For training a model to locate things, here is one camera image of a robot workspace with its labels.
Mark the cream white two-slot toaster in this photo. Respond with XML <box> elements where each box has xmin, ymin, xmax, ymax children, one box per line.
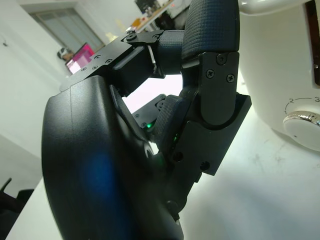
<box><xmin>236</xmin><ymin>0</ymin><xmax>320</xmax><ymax>156</ymax></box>

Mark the chrome toaster dial knob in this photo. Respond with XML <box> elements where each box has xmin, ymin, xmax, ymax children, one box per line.
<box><xmin>282</xmin><ymin>111</ymin><xmax>320</xmax><ymax>149</ymax></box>

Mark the window with grey frame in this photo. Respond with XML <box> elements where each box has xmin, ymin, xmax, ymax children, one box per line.
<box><xmin>29</xmin><ymin>7</ymin><xmax>106</xmax><ymax>55</ymax></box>

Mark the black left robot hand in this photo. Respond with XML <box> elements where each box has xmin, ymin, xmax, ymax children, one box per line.
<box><xmin>41</xmin><ymin>0</ymin><xmax>252</xmax><ymax>240</ymax></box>

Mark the monitor with pink screen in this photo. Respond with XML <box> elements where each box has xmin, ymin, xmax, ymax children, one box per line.
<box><xmin>65</xmin><ymin>42</ymin><xmax>96</xmax><ymax>76</ymax></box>

